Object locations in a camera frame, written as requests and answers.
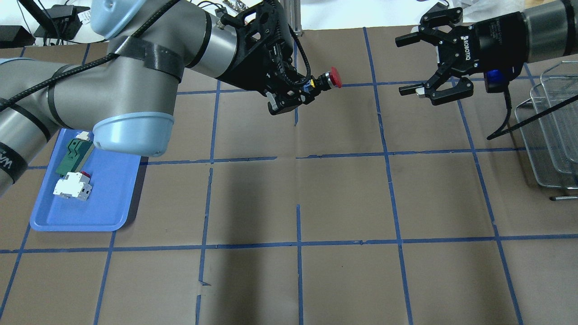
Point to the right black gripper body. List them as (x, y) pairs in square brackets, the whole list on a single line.
[(496, 41)]

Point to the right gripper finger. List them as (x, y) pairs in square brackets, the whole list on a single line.
[(431, 88), (440, 28)]

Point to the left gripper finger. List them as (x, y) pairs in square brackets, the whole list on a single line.
[(284, 101)]

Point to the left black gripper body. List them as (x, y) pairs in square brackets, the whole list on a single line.
[(247, 76)]

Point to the red emergency stop button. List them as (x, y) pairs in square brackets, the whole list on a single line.
[(325, 82)]

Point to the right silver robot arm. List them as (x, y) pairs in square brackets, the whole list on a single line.
[(552, 34)]

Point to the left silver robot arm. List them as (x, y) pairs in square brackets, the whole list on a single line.
[(127, 98)]

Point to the blue plastic tray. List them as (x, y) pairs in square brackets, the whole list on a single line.
[(113, 178)]

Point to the green relay module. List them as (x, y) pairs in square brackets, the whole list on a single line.
[(77, 151)]

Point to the white circuit breaker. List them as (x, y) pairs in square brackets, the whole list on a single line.
[(74, 185)]

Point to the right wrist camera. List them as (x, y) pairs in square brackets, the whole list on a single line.
[(497, 81)]

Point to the aluminium frame post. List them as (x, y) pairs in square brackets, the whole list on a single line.
[(292, 10)]

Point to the wire mesh shelf rack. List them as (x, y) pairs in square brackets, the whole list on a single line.
[(547, 122)]

